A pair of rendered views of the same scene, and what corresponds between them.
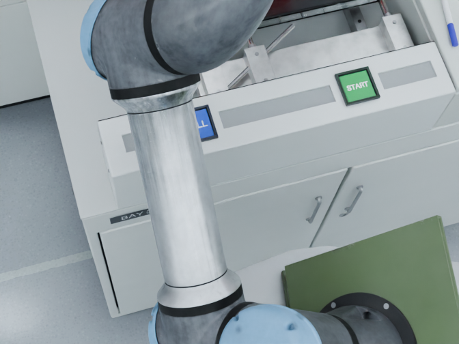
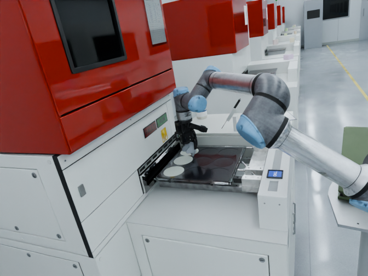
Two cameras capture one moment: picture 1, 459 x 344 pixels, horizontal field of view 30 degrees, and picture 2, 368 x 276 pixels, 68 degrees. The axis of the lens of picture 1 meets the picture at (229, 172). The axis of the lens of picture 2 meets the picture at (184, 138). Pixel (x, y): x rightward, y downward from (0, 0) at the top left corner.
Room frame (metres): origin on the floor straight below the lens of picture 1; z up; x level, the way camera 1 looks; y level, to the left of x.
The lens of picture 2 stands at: (0.06, 0.86, 1.50)
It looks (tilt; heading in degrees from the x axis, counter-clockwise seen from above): 21 degrees down; 320
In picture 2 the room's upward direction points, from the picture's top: 10 degrees counter-clockwise
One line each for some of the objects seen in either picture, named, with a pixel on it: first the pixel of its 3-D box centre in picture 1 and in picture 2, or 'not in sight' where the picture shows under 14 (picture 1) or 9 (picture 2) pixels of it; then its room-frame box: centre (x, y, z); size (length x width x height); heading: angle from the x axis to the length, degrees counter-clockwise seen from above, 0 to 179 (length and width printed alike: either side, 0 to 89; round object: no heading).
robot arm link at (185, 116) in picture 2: not in sight; (184, 114); (1.03, 0.03, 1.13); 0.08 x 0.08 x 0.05
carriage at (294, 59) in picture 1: (302, 69); (257, 167); (0.73, -0.09, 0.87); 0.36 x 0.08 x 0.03; 115
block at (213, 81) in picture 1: (213, 82); (252, 179); (0.66, 0.05, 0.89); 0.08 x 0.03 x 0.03; 25
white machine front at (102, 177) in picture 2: not in sight; (138, 155); (1.08, 0.31, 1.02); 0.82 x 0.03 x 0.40; 115
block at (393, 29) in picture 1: (397, 38); (262, 147); (0.80, -0.24, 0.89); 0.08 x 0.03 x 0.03; 25
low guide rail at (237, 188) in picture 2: not in sight; (208, 186); (0.85, 0.12, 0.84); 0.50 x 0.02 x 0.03; 25
